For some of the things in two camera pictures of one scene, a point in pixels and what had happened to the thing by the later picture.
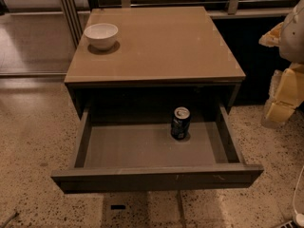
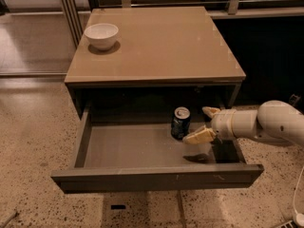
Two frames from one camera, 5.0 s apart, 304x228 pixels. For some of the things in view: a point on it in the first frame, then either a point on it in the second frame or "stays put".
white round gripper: (293, 37) to (222, 123)
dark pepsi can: (180, 123) stays put
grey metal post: (71, 12) stays put
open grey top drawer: (112, 156) stays put
